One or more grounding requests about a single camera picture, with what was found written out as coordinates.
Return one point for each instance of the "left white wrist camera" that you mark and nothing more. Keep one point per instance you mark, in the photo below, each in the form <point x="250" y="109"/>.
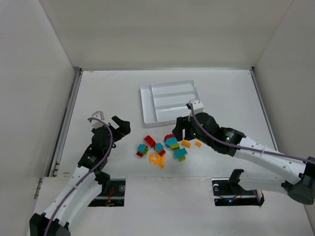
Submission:
<point x="95" y="119"/>

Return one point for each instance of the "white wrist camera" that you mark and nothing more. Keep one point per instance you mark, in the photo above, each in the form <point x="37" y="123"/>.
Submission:
<point x="95" y="119"/>
<point x="196" y="106"/>

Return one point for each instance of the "orange arch lego pieces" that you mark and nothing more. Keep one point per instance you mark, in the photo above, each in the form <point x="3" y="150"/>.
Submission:
<point x="158" y="160"/>

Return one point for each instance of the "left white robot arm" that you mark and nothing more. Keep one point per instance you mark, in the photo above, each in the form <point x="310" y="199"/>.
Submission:
<point x="87" y="181"/>

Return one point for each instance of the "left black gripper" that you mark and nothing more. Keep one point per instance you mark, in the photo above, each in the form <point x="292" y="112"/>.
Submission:
<point x="117" y="129"/>

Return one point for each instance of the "red sloped lego brick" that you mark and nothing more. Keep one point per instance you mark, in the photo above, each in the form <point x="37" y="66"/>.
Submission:
<point x="150" y="141"/>

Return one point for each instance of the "teal rounded lego brick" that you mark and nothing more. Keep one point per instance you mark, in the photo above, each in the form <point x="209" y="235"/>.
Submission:
<point x="170" y="141"/>

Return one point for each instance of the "lime green lego in stack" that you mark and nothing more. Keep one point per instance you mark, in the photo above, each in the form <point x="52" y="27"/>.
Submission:
<point x="175" y="147"/>

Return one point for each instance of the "red lego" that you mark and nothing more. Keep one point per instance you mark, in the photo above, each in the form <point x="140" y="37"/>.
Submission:
<point x="160" y="152"/>

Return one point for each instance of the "orange curved lego brick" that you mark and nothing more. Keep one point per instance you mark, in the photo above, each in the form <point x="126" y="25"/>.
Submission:
<point x="186" y="143"/>

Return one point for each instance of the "teal square lego brick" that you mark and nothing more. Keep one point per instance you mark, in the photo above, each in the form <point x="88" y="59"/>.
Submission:
<point x="141" y="148"/>

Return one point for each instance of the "green lego under teal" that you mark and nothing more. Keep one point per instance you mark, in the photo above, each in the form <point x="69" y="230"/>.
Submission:
<point x="183" y="158"/>

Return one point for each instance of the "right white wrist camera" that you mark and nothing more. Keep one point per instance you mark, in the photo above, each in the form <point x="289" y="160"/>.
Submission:
<point x="196" y="106"/>

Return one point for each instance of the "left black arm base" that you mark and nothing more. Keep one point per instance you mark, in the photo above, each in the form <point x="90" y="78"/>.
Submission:
<point x="113" y="196"/>

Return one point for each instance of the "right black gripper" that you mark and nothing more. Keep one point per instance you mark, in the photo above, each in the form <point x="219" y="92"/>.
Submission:
<point x="183" y="126"/>

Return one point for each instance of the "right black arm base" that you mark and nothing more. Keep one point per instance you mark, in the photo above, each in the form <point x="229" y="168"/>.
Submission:
<point x="227" y="192"/>

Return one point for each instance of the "teal long lego brick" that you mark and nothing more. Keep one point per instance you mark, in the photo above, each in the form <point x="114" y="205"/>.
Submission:
<point x="180" y="153"/>

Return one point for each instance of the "white divided sorting tray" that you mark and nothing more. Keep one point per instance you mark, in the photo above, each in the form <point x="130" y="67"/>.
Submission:
<point x="162" y="103"/>

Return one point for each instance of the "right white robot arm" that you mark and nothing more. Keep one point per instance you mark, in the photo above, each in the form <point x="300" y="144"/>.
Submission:
<point x="294" y="178"/>

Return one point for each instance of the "red round lego brick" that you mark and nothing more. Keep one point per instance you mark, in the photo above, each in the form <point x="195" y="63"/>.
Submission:
<point x="169" y="136"/>

